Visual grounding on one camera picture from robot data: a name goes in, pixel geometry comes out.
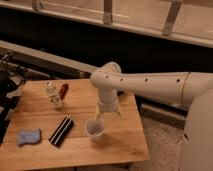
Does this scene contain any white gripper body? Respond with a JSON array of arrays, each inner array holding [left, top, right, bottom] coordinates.
[[98, 89, 118, 112]]

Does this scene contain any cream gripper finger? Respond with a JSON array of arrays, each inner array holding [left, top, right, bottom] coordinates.
[[114, 109, 122, 117], [95, 109, 101, 120]]

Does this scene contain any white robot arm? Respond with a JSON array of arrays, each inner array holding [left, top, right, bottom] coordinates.
[[90, 62, 213, 171]]

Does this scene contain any red brown small object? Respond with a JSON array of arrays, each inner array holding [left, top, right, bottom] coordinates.
[[59, 83, 69, 100]]

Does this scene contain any small white plastic bottle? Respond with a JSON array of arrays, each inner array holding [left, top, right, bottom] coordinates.
[[46, 81, 62, 109]]

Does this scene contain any blue sponge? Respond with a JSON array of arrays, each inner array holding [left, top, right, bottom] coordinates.
[[17, 129, 41, 146]]

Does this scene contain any black equipment at left edge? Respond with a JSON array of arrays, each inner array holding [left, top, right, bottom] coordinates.
[[0, 53, 25, 145]]

